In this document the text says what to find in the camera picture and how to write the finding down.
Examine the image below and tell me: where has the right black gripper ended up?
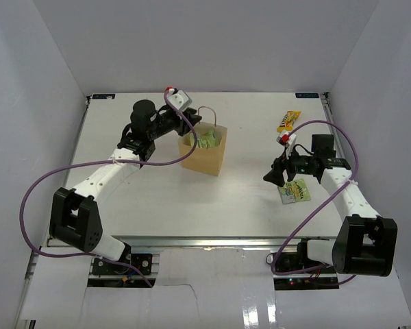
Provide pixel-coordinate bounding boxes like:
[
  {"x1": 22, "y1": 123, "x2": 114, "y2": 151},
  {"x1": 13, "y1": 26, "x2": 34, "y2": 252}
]
[{"x1": 264, "y1": 145, "x2": 317, "y2": 187}]

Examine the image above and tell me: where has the green mint sachet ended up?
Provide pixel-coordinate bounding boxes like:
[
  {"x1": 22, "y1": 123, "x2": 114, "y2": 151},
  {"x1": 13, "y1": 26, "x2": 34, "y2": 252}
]
[
  {"x1": 188, "y1": 128, "x2": 219, "y2": 149},
  {"x1": 278, "y1": 179, "x2": 311, "y2": 204}
]

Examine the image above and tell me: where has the brown paper bag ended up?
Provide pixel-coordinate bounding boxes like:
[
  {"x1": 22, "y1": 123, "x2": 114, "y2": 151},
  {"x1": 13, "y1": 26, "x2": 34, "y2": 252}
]
[{"x1": 181, "y1": 106, "x2": 227, "y2": 176}]

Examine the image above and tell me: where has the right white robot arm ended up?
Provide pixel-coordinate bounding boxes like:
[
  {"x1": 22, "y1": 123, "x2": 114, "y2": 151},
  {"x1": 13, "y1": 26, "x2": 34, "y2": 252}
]
[{"x1": 264, "y1": 133, "x2": 397, "y2": 277}]

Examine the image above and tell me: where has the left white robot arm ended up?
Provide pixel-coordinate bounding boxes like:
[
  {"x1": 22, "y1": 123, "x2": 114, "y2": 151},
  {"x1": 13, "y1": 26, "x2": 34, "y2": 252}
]
[{"x1": 49, "y1": 94, "x2": 201, "y2": 273}]

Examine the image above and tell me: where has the yellow candy bar far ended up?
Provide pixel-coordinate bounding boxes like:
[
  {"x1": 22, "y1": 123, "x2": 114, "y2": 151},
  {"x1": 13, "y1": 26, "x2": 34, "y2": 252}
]
[{"x1": 277, "y1": 110, "x2": 301, "y2": 133}]

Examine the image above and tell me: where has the right blue corner label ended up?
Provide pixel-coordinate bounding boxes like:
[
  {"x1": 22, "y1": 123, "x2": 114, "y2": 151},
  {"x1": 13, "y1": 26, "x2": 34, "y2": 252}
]
[{"x1": 295, "y1": 93, "x2": 319, "y2": 99}]

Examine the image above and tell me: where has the blue corner label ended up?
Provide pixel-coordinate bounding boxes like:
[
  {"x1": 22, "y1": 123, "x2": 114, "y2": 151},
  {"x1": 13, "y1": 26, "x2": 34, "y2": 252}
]
[
  {"x1": 295, "y1": 93, "x2": 319, "y2": 99},
  {"x1": 91, "y1": 93, "x2": 116, "y2": 100}
]

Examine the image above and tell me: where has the left blue corner label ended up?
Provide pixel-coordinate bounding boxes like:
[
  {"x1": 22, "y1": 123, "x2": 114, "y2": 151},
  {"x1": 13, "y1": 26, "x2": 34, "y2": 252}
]
[{"x1": 91, "y1": 93, "x2": 116, "y2": 100}]

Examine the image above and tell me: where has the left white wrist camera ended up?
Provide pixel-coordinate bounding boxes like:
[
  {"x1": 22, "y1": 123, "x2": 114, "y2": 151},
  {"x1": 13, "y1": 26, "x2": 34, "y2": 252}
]
[{"x1": 164, "y1": 87, "x2": 192, "y2": 112}]

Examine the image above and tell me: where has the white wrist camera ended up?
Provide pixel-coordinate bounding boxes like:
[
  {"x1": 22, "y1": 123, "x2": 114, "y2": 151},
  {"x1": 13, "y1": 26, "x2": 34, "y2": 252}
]
[
  {"x1": 277, "y1": 130, "x2": 297, "y2": 157},
  {"x1": 164, "y1": 87, "x2": 192, "y2": 112}
]

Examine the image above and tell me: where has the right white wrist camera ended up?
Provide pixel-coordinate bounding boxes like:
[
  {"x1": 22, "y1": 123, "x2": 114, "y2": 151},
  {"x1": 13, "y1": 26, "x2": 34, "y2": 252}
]
[{"x1": 277, "y1": 130, "x2": 297, "y2": 157}]

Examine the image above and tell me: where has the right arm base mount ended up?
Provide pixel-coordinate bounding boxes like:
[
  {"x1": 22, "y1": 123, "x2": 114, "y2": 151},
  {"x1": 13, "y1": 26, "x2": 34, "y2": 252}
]
[{"x1": 273, "y1": 252, "x2": 339, "y2": 291}]

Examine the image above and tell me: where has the aluminium front rail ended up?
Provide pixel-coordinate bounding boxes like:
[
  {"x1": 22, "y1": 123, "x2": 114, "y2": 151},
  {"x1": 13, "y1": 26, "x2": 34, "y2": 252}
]
[{"x1": 123, "y1": 236, "x2": 311, "y2": 249}]

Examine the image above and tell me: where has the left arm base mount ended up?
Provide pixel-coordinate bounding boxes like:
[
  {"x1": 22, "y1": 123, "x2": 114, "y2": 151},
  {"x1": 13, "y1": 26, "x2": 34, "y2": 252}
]
[{"x1": 90, "y1": 252, "x2": 154, "y2": 287}]

